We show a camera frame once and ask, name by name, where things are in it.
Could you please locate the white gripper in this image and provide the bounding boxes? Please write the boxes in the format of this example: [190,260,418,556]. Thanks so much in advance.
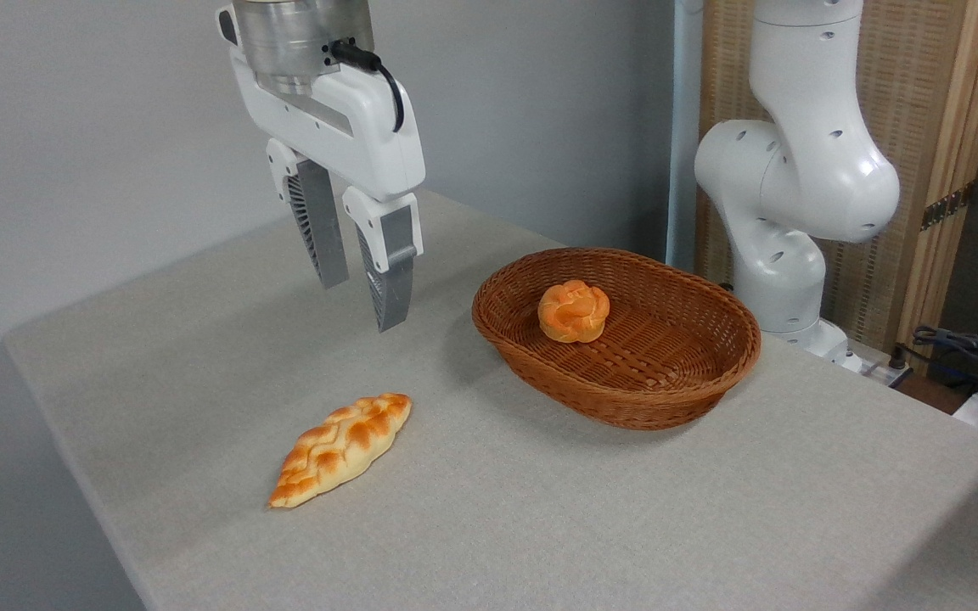
[217,0,426,333]

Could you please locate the long braided bread loaf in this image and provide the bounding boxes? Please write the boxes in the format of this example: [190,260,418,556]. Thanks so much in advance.
[267,393,413,509]

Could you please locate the round knotted bread roll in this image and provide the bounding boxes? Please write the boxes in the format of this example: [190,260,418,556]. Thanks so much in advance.
[537,279,610,344]

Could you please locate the brown wicker basket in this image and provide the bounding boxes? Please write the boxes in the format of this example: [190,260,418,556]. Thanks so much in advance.
[471,247,762,431]

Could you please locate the metal screen hinge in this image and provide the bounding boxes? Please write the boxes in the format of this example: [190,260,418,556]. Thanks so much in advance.
[920,182,975,232]

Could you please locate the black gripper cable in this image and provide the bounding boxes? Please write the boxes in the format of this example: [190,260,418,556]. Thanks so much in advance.
[329,40,406,133]

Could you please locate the black cable bundle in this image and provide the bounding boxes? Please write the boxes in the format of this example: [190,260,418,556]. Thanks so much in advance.
[912,294,978,400]

